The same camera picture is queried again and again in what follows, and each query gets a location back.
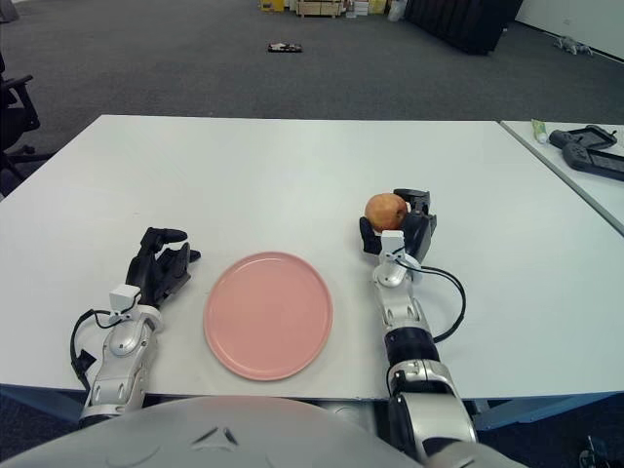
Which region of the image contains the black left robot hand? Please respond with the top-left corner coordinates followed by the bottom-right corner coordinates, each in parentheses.
top-left (125, 226), bottom-right (202, 309)

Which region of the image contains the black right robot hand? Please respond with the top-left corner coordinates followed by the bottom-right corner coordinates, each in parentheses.
top-left (359, 187), bottom-right (439, 267)

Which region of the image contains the red yellow apple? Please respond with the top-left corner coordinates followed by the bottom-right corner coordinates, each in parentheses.
top-left (364, 192), bottom-right (409, 232)

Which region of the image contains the pink round plate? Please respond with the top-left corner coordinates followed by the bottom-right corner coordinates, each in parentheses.
top-left (203, 251), bottom-right (334, 382)

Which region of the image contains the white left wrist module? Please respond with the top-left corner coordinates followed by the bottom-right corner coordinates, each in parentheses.
top-left (109, 286), bottom-right (142, 316)

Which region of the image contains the grey robot torso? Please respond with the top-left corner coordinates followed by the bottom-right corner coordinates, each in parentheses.
top-left (0, 394), bottom-right (415, 468)

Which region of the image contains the black handheld controller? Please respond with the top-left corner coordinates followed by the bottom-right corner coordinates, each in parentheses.
top-left (548, 125), bottom-right (618, 150)

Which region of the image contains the black controller with screen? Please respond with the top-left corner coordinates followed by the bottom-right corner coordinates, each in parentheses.
top-left (560, 143), bottom-right (624, 182)

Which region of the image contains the black office chair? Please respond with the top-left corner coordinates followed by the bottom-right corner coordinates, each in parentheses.
top-left (0, 51), bottom-right (55, 186)

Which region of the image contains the black curtain partition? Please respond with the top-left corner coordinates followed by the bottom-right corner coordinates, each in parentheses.
top-left (404, 0), bottom-right (524, 57)

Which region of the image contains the stack of cardboard boxes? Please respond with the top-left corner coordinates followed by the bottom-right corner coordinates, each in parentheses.
top-left (343, 0), bottom-right (389, 20)

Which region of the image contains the small grey robot dog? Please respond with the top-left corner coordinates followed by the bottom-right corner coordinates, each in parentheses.
top-left (553, 35), bottom-right (595, 57)

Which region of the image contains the wooden crate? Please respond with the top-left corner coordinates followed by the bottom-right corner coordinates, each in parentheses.
top-left (295, 0), bottom-right (340, 19)

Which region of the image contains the black floor equipment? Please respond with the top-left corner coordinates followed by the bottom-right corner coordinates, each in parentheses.
top-left (577, 436), bottom-right (610, 468)

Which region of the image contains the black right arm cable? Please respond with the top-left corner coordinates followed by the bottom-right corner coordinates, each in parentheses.
top-left (394, 253), bottom-right (467, 342)

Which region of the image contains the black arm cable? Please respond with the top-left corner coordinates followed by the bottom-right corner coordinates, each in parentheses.
top-left (70, 309), bottom-right (121, 391)
top-left (394, 253), bottom-right (467, 342)

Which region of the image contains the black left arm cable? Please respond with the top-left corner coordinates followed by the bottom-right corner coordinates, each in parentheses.
top-left (70, 309), bottom-right (121, 391)

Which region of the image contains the blue table frame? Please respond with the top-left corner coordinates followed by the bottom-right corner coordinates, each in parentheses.
top-left (0, 382), bottom-right (624, 433)

